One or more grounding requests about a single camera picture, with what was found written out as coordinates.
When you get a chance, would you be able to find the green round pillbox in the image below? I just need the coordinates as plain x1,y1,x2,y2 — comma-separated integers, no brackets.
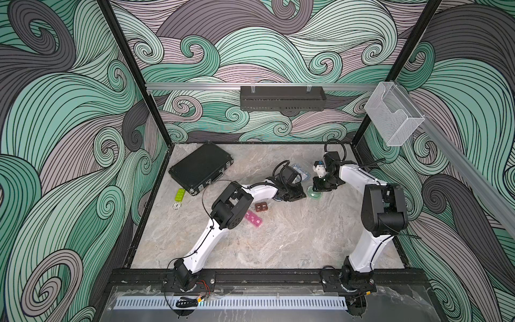
307,186,322,199

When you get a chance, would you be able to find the clear blue rectangular pillbox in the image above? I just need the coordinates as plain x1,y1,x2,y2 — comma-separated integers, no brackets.
292,164,310,183

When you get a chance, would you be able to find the dark red two-compartment pillbox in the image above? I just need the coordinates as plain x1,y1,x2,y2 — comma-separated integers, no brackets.
254,201,269,212

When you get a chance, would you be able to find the pink three-compartment pillbox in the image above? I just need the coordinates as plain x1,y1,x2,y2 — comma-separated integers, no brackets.
245,210,263,228

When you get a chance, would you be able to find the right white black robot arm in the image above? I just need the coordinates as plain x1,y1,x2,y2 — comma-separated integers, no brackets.
313,161,409,285

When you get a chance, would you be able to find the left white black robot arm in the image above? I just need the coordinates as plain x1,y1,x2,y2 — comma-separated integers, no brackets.
170,178,306,291

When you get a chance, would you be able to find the black hard case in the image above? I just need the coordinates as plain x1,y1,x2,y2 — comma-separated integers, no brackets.
168,143,234,196

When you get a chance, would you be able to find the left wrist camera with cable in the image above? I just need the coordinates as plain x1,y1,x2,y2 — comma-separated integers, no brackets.
272,160,303,186

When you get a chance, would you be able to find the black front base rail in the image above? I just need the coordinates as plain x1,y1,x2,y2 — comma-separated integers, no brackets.
107,268,429,295

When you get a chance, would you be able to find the clear plastic wall bin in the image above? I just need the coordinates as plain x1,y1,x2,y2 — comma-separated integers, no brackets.
365,81,425,147

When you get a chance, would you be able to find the black wall-mounted tray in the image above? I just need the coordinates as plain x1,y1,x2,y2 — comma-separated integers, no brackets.
240,85,327,115

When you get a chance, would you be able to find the aluminium wall rail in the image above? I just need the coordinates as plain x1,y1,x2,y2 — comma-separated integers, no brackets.
145,82,378,92

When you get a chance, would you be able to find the white slotted cable duct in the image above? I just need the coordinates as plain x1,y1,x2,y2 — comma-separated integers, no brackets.
113,295,347,311

